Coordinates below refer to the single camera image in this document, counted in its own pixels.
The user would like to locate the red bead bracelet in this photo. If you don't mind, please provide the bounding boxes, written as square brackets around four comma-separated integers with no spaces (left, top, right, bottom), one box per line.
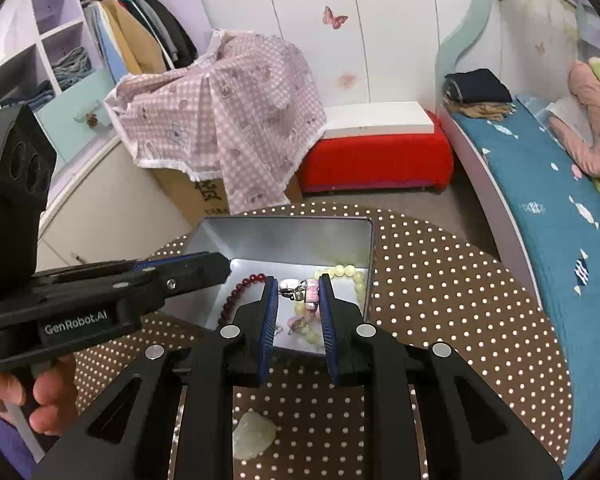
[216,272,269,330]

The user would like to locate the cream bead bracelet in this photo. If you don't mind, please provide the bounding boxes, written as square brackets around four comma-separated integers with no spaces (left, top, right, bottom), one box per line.
[291,263,368,354]

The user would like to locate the pink bead jewelry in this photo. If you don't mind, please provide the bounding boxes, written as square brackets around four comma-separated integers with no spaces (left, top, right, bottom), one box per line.
[278,278,320,344]

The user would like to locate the person's left hand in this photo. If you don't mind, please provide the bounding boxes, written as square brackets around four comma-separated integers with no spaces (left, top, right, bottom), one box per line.
[0,354,78,437]

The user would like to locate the pale jade pendant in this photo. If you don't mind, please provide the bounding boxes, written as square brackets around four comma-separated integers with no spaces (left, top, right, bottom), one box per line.
[233,411,277,460]

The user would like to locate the brown polka dot tablecloth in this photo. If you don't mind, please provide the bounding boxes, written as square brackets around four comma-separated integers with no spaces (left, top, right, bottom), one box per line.
[72,201,574,480]

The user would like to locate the silver metal tin box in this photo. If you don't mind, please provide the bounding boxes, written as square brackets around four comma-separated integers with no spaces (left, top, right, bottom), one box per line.
[161,216,375,330]

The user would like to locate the cardboard box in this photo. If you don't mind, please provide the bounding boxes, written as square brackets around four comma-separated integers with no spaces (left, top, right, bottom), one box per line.
[150,169,230,226]

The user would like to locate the red ottoman bench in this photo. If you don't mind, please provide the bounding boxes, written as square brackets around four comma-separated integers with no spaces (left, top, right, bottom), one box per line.
[297,113,454,194]

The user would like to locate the teal drawer cabinet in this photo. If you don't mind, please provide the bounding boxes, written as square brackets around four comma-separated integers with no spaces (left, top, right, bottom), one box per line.
[35,70,114,166]

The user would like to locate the white board on ottoman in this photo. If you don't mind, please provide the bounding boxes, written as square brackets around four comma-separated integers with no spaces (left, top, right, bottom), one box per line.
[323,101,434,139]

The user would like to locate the pink checkered cloth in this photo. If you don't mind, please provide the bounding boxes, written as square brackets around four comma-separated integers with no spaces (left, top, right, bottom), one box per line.
[104,29,327,214]

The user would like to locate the blue candy print bedsheet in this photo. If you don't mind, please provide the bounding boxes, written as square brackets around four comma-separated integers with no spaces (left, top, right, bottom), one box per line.
[442,94,600,474]

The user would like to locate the lilac shelf unit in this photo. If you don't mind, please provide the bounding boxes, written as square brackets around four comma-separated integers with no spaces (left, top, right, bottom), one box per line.
[0,0,150,111]

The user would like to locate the dark folded clothes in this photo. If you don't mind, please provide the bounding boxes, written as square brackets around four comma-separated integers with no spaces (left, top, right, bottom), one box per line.
[442,68,515,122]

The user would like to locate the hanging clothes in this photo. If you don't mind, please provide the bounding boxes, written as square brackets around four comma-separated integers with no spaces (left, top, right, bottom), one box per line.
[82,0,198,82]

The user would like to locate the pink folded blanket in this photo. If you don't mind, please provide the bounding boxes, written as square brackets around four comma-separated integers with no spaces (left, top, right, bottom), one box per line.
[550,61,600,178]

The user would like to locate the white wardrobe with butterflies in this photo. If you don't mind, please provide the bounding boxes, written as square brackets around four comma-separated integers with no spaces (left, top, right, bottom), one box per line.
[202,0,469,110]

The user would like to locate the teal bunk bed frame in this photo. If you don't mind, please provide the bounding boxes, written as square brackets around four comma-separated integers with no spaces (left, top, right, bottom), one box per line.
[436,0,492,113]

